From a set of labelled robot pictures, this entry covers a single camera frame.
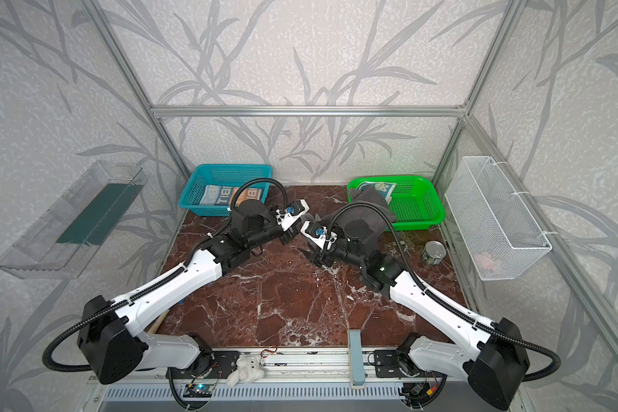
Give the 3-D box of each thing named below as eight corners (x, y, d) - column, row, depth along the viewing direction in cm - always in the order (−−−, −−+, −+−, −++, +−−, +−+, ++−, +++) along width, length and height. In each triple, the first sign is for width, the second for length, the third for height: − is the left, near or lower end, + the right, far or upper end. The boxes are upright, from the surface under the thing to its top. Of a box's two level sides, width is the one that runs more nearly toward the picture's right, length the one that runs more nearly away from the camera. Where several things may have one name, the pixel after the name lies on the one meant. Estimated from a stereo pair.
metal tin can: (425, 267, 96) (430, 259, 91) (420, 249, 101) (425, 240, 96) (442, 267, 96) (449, 259, 91) (437, 249, 101) (443, 240, 96)
